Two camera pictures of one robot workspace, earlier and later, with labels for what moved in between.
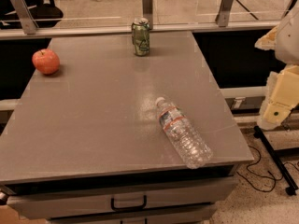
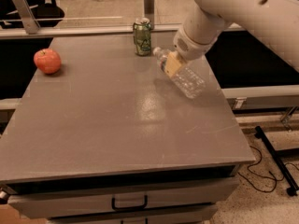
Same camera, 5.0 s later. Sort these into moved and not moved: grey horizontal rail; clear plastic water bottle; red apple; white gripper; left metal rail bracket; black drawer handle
Moved: clear plastic water bottle; white gripper
Not moved: left metal rail bracket; grey horizontal rail; black drawer handle; red apple
